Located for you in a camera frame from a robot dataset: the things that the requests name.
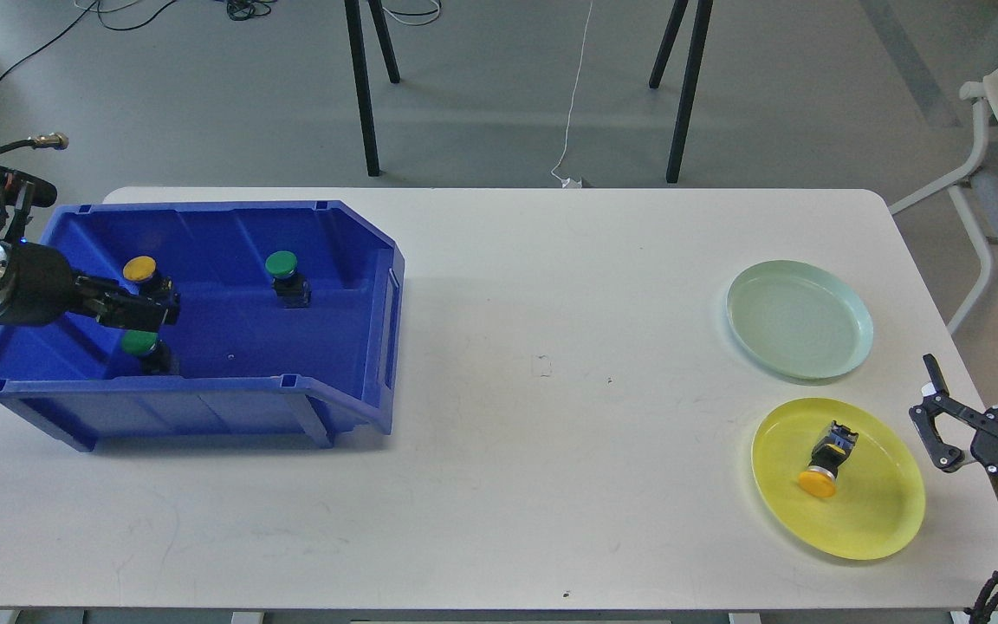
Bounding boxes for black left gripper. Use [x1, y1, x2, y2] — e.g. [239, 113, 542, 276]
[0, 244, 181, 333]

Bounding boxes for green push button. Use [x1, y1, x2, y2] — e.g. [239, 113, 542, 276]
[264, 250, 310, 309]
[120, 330, 179, 375]

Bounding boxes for yellow push button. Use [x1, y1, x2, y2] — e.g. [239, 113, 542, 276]
[796, 421, 859, 498]
[122, 254, 179, 304]

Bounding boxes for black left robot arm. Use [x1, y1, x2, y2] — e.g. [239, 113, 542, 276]
[0, 132, 181, 332]

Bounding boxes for yellow plate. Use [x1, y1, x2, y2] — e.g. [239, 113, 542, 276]
[751, 398, 926, 561]

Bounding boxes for pale green plate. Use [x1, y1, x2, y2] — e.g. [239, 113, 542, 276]
[724, 259, 875, 382]

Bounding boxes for blue plastic storage bin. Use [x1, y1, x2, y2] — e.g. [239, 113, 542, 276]
[0, 200, 405, 452]

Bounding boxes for black tripod leg pair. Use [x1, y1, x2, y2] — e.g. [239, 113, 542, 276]
[344, 1, 401, 177]
[648, 1, 714, 183]

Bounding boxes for black floor cables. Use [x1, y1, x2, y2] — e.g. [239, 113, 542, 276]
[0, 0, 444, 144]

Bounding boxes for white cable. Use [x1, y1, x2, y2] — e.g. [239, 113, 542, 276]
[551, 0, 595, 188]

